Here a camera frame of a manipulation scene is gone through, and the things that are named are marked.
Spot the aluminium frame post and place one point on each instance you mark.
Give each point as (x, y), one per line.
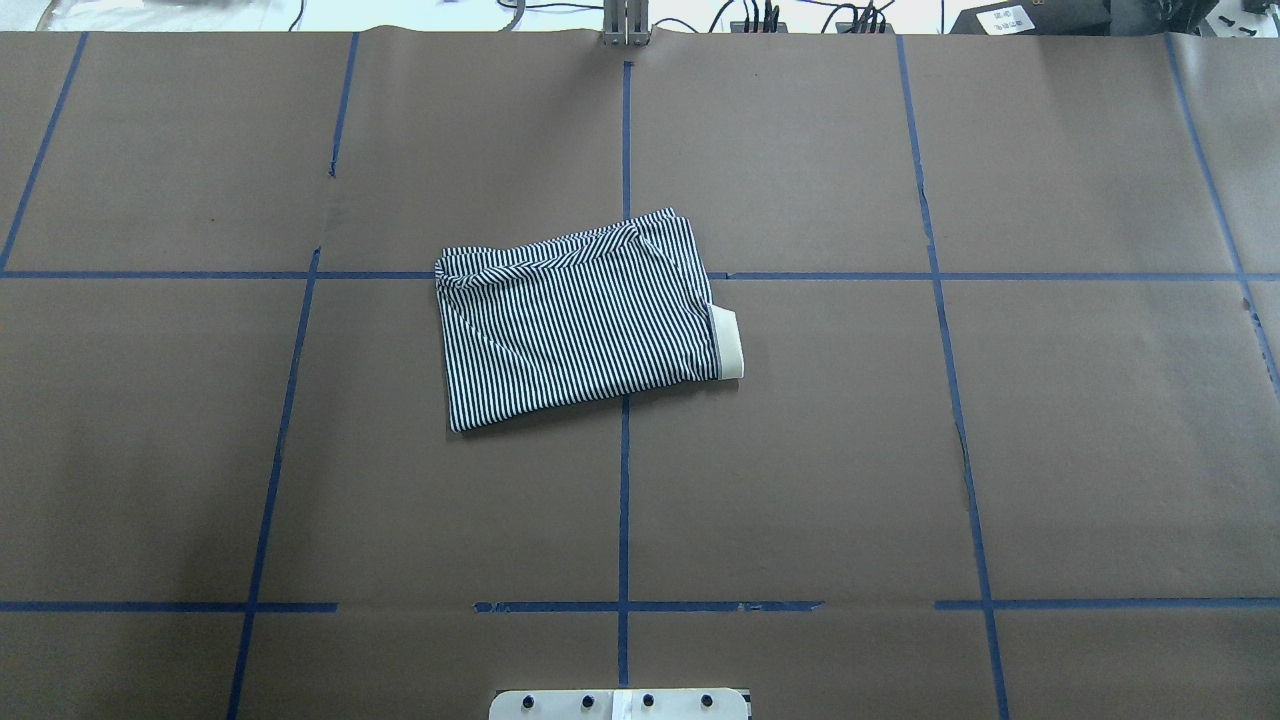
(626, 23)

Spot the navy white striped polo shirt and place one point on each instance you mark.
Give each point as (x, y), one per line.
(597, 314)

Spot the black power box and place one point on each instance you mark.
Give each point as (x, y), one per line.
(1047, 18)

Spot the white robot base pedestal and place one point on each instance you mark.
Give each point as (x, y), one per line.
(623, 703)

